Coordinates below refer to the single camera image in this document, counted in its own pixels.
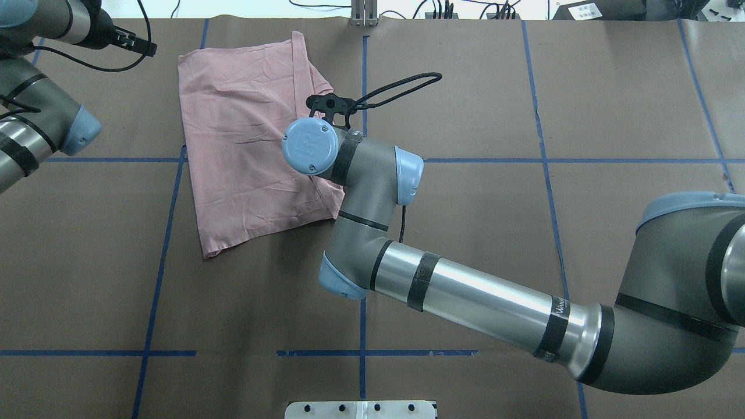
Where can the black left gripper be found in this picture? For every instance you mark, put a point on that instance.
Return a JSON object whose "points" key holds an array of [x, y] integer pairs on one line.
{"points": [[101, 27]]}

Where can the pink Snoopy t-shirt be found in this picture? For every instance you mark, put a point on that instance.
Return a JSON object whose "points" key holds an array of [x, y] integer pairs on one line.
{"points": [[236, 104]]}

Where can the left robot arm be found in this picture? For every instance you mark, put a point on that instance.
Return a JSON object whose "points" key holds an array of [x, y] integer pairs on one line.
{"points": [[38, 117]]}

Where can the black box with label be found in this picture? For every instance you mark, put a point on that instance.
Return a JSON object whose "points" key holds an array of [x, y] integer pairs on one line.
{"points": [[601, 10]]}

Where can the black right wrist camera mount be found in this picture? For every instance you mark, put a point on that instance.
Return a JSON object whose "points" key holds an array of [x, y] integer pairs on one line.
{"points": [[331, 105]]}

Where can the grey metal camera post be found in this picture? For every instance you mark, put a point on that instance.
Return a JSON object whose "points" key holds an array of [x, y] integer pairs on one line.
{"points": [[364, 13]]}

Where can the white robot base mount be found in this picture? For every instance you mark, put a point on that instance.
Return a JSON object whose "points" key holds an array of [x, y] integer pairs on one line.
{"points": [[363, 409]]}

